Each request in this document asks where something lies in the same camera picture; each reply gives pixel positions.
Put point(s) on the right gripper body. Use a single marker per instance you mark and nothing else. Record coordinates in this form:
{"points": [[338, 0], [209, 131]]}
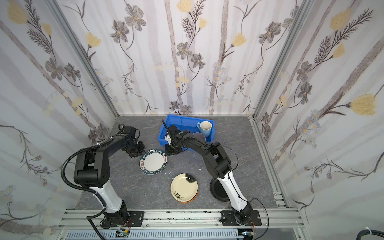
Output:
{"points": [[172, 148]]}

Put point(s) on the light blue mug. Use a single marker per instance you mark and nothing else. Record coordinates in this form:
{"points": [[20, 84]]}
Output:
{"points": [[205, 127]]}

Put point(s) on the green rimmed white plate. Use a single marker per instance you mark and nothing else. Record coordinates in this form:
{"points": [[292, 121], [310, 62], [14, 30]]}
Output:
{"points": [[153, 162]]}

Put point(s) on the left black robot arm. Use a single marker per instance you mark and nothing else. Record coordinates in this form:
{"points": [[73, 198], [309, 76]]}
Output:
{"points": [[92, 172]]}

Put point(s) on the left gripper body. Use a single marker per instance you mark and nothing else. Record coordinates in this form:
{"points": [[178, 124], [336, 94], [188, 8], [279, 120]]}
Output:
{"points": [[135, 148]]}

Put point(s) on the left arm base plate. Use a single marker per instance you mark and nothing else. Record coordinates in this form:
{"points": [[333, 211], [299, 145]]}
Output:
{"points": [[136, 219]]}

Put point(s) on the white cable duct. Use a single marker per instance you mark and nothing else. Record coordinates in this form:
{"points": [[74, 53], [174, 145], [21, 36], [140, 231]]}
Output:
{"points": [[191, 234]]}

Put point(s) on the cream plate with black mark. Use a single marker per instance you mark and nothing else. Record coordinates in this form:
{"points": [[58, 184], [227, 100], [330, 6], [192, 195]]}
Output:
{"points": [[176, 183]]}

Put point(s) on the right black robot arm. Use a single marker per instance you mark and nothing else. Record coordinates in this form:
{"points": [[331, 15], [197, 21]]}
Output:
{"points": [[218, 165]]}

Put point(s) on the orange plate under cream plate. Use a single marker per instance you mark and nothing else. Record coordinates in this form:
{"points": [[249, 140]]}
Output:
{"points": [[188, 191]]}

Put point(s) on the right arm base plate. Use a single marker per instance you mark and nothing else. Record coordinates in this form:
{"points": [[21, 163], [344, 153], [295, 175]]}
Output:
{"points": [[232, 219]]}

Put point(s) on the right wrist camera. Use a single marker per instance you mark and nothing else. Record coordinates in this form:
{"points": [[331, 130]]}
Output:
{"points": [[168, 139]]}

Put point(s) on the purple ceramic bowl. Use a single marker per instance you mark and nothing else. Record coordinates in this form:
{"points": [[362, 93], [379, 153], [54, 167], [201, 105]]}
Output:
{"points": [[199, 136]]}

